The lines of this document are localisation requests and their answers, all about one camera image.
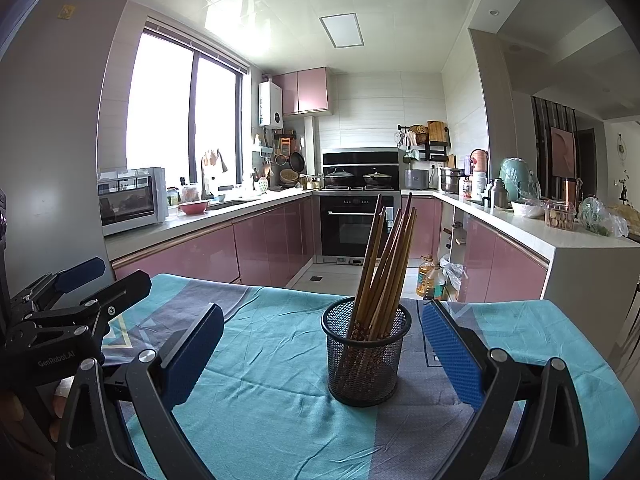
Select stainless steel pot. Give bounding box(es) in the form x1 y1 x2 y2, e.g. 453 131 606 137
440 167 466 193

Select kitchen window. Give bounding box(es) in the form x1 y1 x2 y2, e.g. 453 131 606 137
125 19 250 186

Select pink kettle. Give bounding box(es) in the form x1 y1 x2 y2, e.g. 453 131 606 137
469 149 490 188

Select bundle of wooden chopsticks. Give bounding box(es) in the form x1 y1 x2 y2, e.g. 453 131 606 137
348 192 418 341

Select black mesh utensil holder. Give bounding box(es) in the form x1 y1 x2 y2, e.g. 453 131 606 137
321 296 413 407

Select pink base cabinets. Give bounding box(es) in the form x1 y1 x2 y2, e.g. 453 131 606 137
111 195 320 288
401 196 550 303

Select white toaster oven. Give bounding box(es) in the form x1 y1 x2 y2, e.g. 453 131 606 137
97 166 170 237

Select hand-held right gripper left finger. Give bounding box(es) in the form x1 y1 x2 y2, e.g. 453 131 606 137
55 303 225 480

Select pink upper cabinet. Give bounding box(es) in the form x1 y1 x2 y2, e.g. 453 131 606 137
271 67 331 116

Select wall picture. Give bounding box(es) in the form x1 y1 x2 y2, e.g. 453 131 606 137
550 126 577 176

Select wall rack with cutting boards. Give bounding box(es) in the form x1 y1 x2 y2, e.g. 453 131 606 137
398 120 452 162

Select built-in black oven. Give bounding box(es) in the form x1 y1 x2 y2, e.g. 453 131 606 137
319 192 402 265

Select plastic bag of greens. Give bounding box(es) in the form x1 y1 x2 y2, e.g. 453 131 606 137
577 197 630 238

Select white plastic bag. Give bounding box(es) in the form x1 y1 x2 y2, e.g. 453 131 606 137
440 255 466 291

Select steel thermos flask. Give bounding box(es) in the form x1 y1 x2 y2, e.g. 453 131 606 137
487 178 511 209

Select black range hood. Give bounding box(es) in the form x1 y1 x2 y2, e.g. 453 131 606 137
322 149 400 188

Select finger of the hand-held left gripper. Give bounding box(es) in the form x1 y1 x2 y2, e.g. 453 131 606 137
10 256 107 307
65 269 152 333

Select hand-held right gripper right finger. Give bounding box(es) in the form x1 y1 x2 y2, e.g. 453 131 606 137
421 300 601 480

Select white water heater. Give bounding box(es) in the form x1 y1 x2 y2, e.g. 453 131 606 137
258 81 284 128

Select grey refrigerator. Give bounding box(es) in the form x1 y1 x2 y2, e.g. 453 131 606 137
0 0 140 301

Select teal and grey tablecloth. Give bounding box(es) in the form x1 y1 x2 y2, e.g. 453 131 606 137
102 273 623 480

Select white bowl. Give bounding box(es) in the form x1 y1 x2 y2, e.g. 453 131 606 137
511 201 547 219

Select green air fryer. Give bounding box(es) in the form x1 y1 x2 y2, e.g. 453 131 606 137
499 157 536 201

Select ceiling light panel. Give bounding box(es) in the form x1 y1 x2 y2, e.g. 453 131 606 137
319 12 364 49

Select clear box of eggs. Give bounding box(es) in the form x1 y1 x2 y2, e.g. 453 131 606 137
544 201 577 231

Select person's left hand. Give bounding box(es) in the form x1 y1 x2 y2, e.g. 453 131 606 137
0 379 76 471

